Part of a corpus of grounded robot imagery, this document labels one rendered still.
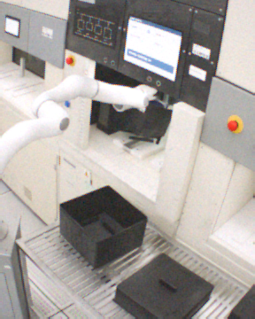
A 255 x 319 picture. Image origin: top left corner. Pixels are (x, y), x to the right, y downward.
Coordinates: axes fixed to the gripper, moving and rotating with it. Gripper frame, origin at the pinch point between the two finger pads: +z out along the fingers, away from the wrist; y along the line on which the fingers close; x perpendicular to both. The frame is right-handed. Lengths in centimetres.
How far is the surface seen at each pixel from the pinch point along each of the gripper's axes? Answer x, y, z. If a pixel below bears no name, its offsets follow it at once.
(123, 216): -38, 28, -55
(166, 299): -35, 72, -86
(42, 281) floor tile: -122, -18, -68
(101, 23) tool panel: 39, -12, -36
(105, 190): -31, 16, -54
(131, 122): -15.6, -0.6, -17.2
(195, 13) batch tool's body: 56, 37, -41
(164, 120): -14.1, 10.4, -3.0
